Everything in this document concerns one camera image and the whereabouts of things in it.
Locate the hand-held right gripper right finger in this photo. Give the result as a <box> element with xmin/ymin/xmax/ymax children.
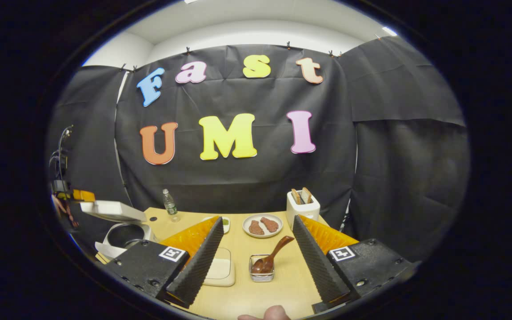
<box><xmin>292</xmin><ymin>214</ymin><xmax>421</xmax><ymax>312</ymax></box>

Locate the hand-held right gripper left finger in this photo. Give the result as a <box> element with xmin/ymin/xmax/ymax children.
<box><xmin>103</xmin><ymin>216</ymin><xmax>224</xmax><ymax>308</ymax></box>

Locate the clear container of rice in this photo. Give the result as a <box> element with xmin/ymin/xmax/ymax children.
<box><xmin>203</xmin><ymin>248</ymin><xmax>236</xmax><ymax>287</ymax></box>

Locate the white rice cooker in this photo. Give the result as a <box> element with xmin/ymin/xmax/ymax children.
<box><xmin>80</xmin><ymin>200</ymin><xmax>158</xmax><ymax>262</ymax></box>

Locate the brown wooden spoon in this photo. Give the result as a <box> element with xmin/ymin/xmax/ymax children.
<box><xmin>251</xmin><ymin>236</ymin><xmax>295</xmax><ymax>274</ymax></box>

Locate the metal chopstick holder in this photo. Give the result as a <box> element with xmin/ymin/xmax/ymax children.
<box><xmin>249</xmin><ymin>254</ymin><xmax>276</xmax><ymax>283</ymax></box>

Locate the white toaster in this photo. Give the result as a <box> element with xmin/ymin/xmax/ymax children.
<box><xmin>286</xmin><ymin>188</ymin><xmax>321</xmax><ymax>231</ymax></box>

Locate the white round plate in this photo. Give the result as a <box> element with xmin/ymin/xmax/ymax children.
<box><xmin>243</xmin><ymin>214</ymin><xmax>284</xmax><ymax>239</ymax></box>

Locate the clear plastic water bottle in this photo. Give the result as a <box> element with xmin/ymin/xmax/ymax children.
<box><xmin>163</xmin><ymin>189</ymin><xmax>181</xmax><ymax>222</ymax></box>

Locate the black backdrop cloth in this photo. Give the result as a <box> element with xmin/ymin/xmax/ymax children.
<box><xmin>47</xmin><ymin>36</ymin><xmax>471</xmax><ymax>263</ymax></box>

